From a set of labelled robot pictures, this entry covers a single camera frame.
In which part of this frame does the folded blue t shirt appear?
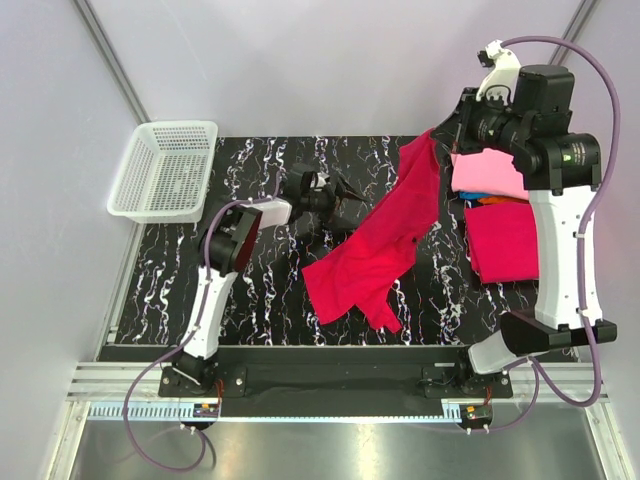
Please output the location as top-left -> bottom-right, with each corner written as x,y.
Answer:
458,191 -> 488,201

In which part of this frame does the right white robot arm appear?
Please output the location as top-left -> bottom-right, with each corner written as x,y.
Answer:
431,65 -> 617,397

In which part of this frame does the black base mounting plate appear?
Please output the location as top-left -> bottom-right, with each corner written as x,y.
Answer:
159,346 -> 513,421

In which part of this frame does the folded pink t shirt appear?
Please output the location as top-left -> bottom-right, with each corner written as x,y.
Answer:
451,149 -> 529,201

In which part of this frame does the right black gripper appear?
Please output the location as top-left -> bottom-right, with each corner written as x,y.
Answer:
430,87 -> 530,155

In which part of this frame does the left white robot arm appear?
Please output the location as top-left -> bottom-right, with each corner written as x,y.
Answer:
161,163 -> 368,396

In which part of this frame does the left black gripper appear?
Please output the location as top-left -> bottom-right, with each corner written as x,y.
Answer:
300,173 -> 367,233

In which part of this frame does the crimson t shirt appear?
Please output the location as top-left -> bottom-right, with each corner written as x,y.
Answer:
303,131 -> 440,333
464,202 -> 539,284

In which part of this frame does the aluminium frame rail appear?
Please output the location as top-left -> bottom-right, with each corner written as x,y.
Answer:
67,362 -> 593,401

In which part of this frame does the black marble pattern mat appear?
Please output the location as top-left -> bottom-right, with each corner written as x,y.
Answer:
112,136 -> 538,351

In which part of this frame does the white plastic basket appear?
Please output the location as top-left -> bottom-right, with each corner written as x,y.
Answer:
107,120 -> 218,224

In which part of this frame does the folded orange t shirt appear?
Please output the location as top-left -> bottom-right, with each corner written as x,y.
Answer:
478,196 -> 508,205

